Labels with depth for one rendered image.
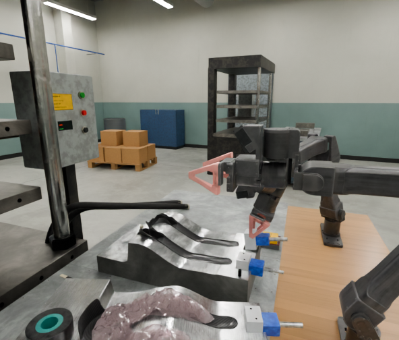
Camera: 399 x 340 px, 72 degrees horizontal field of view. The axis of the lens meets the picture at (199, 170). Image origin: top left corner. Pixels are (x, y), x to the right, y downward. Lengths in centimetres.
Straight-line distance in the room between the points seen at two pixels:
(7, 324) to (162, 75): 803
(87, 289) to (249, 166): 49
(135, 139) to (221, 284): 505
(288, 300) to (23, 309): 74
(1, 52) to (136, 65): 806
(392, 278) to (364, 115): 671
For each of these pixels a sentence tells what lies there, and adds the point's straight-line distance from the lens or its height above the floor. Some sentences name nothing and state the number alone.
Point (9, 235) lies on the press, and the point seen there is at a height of 79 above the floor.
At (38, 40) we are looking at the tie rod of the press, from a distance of 114.
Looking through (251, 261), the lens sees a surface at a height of 90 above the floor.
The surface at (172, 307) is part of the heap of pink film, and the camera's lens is 69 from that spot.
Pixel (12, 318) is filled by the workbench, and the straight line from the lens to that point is 96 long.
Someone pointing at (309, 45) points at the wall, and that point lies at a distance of 740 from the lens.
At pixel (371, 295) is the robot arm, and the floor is 97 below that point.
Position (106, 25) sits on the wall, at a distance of 999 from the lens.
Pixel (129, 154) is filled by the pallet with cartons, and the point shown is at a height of 34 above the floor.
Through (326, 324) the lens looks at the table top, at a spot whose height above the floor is 80.
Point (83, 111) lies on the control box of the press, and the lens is 141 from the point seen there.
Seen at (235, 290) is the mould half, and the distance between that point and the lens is 83.
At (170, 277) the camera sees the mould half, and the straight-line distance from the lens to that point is 88.
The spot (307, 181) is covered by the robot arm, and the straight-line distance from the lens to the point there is 57.
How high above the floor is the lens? 136
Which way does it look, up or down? 14 degrees down
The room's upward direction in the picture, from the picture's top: straight up
